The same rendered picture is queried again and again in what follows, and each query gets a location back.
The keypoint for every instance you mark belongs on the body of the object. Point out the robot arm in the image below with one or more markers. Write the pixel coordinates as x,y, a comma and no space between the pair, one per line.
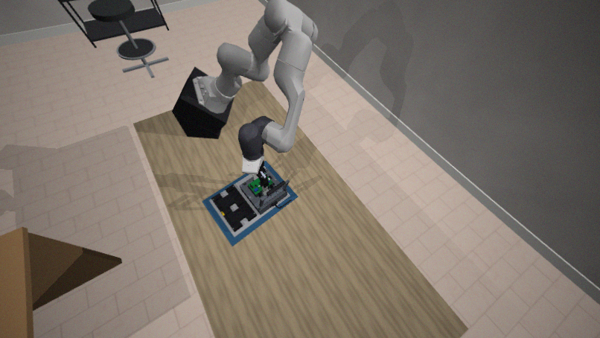
214,93

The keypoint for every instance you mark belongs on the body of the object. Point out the green circuit board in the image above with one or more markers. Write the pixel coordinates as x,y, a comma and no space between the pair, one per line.
256,185

